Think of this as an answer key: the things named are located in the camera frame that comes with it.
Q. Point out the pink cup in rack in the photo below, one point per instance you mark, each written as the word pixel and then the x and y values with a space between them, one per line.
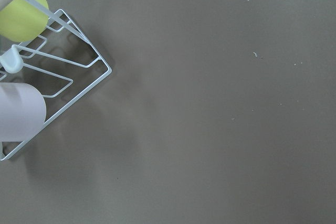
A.
pixel 23 112

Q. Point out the yellow cup in rack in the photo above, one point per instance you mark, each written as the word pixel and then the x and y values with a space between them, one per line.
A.
pixel 21 21

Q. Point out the white wire cup rack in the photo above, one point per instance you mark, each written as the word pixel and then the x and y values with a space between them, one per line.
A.
pixel 61 63

